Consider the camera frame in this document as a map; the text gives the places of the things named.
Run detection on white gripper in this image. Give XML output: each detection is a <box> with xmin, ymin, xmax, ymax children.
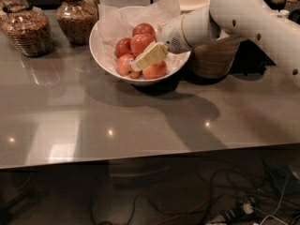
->
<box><xmin>130</xmin><ymin>6</ymin><xmax>220</xmax><ymax>71</ymax></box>

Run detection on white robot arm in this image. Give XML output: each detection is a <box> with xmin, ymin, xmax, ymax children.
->
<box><xmin>131</xmin><ymin>0</ymin><xmax>300</xmax><ymax>85</ymax></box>

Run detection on yellow-red apple front right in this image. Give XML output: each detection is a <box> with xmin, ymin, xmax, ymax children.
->
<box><xmin>142</xmin><ymin>61</ymin><xmax>167</xmax><ymax>80</ymax></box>

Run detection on red apple centre top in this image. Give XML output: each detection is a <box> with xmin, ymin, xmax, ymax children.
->
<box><xmin>130</xmin><ymin>34</ymin><xmax>155</xmax><ymax>56</ymax></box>

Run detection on red apple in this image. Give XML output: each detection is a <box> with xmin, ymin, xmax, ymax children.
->
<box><xmin>115</xmin><ymin>37</ymin><xmax>132</xmax><ymax>57</ymax></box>
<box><xmin>130</xmin><ymin>34</ymin><xmax>155</xmax><ymax>56</ymax></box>
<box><xmin>132</xmin><ymin>22</ymin><xmax>156</xmax><ymax>38</ymax></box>

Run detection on red apple top back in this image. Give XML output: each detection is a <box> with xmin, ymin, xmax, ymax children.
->
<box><xmin>132</xmin><ymin>22</ymin><xmax>156</xmax><ymax>38</ymax></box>

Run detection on red apple left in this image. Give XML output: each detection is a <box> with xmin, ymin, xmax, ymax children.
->
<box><xmin>115</xmin><ymin>37</ymin><xmax>132</xmax><ymax>57</ymax></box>

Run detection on apple with sticker front left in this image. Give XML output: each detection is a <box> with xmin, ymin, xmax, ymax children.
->
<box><xmin>117</xmin><ymin>54</ymin><xmax>141</xmax><ymax>79</ymax></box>

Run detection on white ceramic bowl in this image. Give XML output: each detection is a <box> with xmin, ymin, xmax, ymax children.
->
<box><xmin>89</xmin><ymin>6</ymin><xmax>190</xmax><ymax>86</ymax></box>

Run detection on white paper liner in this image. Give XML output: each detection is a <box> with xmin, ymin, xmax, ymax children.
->
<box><xmin>90</xmin><ymin>0</ymin><xmax>181</xmax><ymax>77</ymax></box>

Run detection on front stack of paper bowls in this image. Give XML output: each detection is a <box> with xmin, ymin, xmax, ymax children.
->
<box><xmin>187</xmin><ymin>38</ymin><xmax>241</xmax><ymax>80</ymax></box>

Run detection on middle glass granola jar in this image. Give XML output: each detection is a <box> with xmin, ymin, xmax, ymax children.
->
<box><xmin>55</xmin><ymin>0</ymin><xmax>98</xmax><ymax>45</ymax></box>

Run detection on glass granola jar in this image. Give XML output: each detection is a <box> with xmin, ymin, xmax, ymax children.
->
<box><xmin>55</xmin><ymin>0</ymin><xmax>98</xmax><ymax>45</ymax></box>
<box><xmin>1</xmin><ymin>0</ymin><xmax>53</xmax><ymax>57</ymax></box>

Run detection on dark bottle with cork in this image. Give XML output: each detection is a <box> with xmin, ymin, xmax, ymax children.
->
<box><xmin>269</xmin><ymin>0</ymin><xmax>286</xmax><ymax>10</ymax></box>

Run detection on left glass granola jar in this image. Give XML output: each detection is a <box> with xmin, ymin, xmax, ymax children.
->
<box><xmin>1</xmin><ymin>0</ymin><xmax>53</xmax><ymax>57</ymax></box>

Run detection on bottle with tan cap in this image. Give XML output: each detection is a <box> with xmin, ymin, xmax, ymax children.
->
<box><xmin>284</xmin><ymin>0</ymin><xmax>298</xmax><ymax>12</ymax></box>

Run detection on power strip on floor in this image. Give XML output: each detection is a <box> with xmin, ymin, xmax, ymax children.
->
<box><xmin>205</xmin><ymin>203</ymin><xmax>253</xmax><ymax>225</ymax></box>

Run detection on black floor cables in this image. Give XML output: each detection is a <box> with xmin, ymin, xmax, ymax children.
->
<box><xmin>88</xmin><ymin>159</ymin><xmax>300</xmax><ymax>225</ymax></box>

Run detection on white floor cable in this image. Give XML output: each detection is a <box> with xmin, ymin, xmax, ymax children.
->
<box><xmin>252</xmin><ymin>167</ymin><xmax>292</xmax><ymax>225</ymax></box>

